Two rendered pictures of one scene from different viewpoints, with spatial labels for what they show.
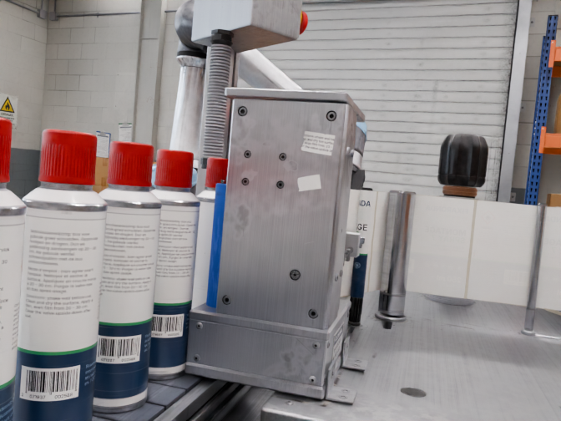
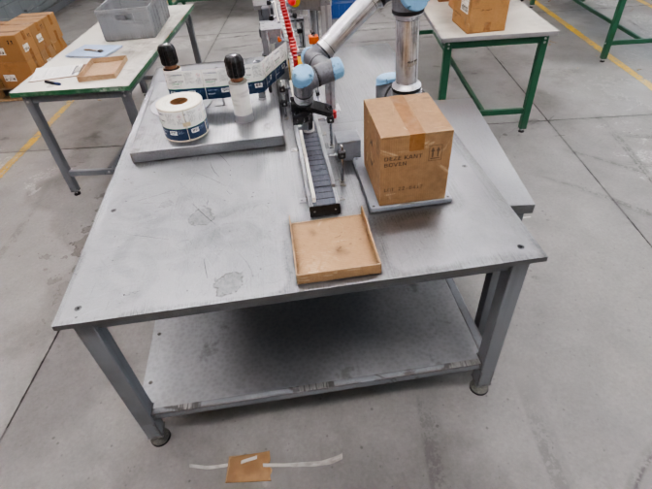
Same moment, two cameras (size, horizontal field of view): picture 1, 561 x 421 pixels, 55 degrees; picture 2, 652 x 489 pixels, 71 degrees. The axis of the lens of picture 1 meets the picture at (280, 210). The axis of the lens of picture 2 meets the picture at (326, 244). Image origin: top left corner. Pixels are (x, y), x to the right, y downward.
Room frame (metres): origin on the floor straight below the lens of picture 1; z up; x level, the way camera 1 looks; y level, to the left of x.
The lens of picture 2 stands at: (2.97, -0.69, 1.83)
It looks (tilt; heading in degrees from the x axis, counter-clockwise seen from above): 41 degrees down; 160
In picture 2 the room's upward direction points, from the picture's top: 5 degrees counter-clockwise
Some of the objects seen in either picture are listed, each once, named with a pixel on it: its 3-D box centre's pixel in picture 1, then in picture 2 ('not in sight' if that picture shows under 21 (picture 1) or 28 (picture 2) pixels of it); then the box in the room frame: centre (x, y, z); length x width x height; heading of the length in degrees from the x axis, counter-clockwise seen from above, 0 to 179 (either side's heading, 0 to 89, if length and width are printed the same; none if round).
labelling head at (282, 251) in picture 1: (284, 236); (275, 50); (0.53, -0.01, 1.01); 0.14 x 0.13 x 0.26; 165
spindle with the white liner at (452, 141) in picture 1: (457, 217); (239, 88); (0.96, -0.32, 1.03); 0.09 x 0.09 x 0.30
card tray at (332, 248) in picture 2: not in sight; (332, 242); (1.93, -0.29, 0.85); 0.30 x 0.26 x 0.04; 165
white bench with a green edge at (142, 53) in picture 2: not in sight; (137, 90); (-1.04, -0.79, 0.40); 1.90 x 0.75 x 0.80; 158
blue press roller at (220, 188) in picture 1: (226, 263); not in sight; (0.51, 0.05, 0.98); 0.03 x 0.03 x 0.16
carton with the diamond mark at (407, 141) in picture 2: not in sight; (404, 147); (1.71, 0.10, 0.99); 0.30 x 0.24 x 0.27; 164
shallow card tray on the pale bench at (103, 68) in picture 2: not in sight; (103, 68); (-0.38, -0.93, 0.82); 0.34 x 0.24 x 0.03; 163
